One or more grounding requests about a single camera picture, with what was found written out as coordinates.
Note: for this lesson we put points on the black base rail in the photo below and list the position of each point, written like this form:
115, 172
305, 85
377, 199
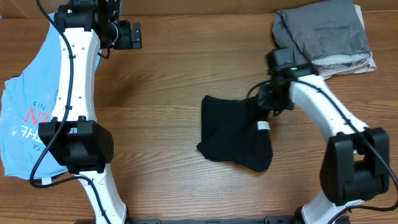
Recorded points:
217, 221

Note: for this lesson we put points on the black t-shirt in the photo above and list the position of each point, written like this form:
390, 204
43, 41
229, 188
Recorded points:
235, 131

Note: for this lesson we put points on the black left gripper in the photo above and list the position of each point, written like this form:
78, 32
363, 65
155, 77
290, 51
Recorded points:
125, 42

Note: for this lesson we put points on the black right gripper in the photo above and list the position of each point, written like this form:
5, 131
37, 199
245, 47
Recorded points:
263, 102

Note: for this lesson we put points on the folded grey trousers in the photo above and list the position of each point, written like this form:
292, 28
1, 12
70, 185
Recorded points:
326, 34

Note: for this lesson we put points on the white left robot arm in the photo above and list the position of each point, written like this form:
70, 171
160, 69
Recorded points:
73, 136

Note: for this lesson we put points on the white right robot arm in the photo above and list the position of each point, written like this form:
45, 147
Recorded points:
355, 166

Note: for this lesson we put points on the light blue printed t-shirt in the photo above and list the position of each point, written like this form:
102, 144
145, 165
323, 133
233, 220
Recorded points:
27, 100

